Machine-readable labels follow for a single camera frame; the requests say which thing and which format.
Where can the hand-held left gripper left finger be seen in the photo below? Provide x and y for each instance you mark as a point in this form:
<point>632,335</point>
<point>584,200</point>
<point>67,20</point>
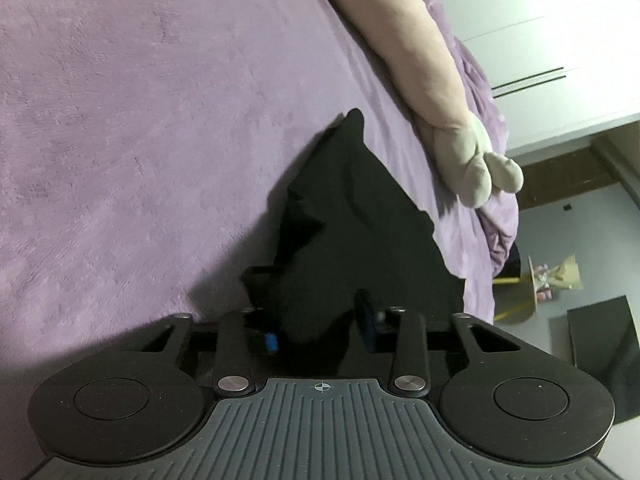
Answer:
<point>271,343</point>

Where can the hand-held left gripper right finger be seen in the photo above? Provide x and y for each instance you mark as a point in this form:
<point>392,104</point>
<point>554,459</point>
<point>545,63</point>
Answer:
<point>367,327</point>

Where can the black long-sleeve shirt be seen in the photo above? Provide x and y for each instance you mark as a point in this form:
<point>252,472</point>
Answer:
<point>350,240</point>

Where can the yellow side table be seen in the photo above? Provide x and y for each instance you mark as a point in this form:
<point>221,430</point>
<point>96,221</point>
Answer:
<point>522,305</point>

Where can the dark cloth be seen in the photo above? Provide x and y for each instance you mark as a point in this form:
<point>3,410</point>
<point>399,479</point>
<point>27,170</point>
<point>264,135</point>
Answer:
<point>512,260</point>

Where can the wrapped flower bouquet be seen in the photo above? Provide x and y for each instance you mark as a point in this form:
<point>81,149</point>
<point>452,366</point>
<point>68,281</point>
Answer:
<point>557,277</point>

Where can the black screen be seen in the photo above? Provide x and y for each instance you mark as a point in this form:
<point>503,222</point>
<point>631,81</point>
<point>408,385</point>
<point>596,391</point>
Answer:
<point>607,350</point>

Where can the purple bed blanket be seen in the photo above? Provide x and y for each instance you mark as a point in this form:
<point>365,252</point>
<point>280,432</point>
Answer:
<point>140,135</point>

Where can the long cream plush toy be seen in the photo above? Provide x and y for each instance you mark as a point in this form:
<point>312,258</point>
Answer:
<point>415,60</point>

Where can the white wardrobe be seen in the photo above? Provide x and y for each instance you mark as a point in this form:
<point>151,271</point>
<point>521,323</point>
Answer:
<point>540,35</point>

